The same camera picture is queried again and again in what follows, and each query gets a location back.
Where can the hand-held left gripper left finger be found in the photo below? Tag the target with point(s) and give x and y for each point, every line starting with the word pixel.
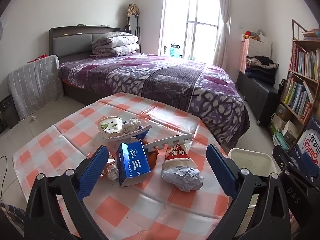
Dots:
pixel 92 172

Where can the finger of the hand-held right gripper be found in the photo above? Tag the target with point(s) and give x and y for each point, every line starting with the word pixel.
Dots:
pixel 310 165
pixel 281 158

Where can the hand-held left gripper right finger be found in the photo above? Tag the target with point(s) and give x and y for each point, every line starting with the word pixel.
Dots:
pixel 221 172

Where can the white plastic bin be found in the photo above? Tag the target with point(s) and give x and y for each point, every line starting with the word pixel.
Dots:
pixel 250 157

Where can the torn red paper cup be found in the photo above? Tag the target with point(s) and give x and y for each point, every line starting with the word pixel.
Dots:
pixel 175 155

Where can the small crumpled white tissue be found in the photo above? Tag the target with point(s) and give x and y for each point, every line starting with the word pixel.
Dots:
pixel 112 173

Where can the white blue printed cardboard box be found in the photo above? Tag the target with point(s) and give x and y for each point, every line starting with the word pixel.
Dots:
pixel 311 140

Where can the stack of boxes and booklets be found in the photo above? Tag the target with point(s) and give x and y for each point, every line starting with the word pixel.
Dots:
pixel 282 130

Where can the crumpled bluish paper ball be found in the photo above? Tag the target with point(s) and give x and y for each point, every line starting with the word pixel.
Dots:
pixel 182 177

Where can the blue carton box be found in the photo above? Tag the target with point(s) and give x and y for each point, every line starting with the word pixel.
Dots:
pixel 132 165

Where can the orange white checked tablecloth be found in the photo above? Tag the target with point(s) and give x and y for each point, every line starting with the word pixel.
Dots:
pixel 125 205

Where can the white paper cup green print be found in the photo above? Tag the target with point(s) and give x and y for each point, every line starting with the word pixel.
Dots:
pixel 110 126

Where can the brown orange peel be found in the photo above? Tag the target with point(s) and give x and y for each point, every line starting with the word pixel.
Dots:
pixel 153 158

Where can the row of upright books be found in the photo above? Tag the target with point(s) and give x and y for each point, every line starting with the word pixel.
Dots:
pixel 305 62
pixel 297 97

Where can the grey toothed foam mat strip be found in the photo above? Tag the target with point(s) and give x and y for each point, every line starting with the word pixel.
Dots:
pixel 165 142

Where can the black bench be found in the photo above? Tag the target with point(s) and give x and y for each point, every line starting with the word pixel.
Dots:
pixel 260 97

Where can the pile of dark clothes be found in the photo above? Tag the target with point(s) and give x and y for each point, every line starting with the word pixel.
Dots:
pixel 260 72

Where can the person's plaid clothing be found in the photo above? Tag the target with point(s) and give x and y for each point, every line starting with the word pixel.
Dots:
pixel 10 220

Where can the black floor appliance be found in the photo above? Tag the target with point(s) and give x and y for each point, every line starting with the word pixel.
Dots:
pixel 7 112

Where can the chair with grey checked cover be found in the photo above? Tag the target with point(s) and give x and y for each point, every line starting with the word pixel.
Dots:
pixel 35 85

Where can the purple patterned bedspread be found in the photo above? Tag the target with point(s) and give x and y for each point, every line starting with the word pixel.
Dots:
pixel 150 80

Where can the pink drawer cabinet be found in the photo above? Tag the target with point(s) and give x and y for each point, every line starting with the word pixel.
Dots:
pixel 257 47

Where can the wooden bookshelf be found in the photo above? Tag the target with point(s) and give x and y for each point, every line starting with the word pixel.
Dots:
pixel 300 41

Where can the red cloth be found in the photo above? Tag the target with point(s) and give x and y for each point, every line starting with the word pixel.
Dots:
pixel 41 57

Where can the red yellow toy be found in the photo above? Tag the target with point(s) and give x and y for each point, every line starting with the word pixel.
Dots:
pixel 250 35

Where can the green plastic basket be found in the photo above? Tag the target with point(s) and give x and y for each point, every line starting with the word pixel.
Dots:
pixel 174 52

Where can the folded purple white quilt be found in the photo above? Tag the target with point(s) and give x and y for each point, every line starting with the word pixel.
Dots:
pixel 115 42

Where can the white curtain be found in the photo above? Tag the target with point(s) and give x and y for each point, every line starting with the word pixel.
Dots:
pixel 223 30

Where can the black coat rack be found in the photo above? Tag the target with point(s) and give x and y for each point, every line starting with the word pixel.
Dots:
pixel 137 30

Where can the plaid scarf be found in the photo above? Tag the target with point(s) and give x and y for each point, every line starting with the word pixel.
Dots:
pixel 132 11

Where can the window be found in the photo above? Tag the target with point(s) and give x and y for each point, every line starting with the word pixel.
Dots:
pixel 180 10

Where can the dark wooden bed frame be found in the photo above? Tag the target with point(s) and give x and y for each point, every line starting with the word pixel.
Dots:
pixel 72 40

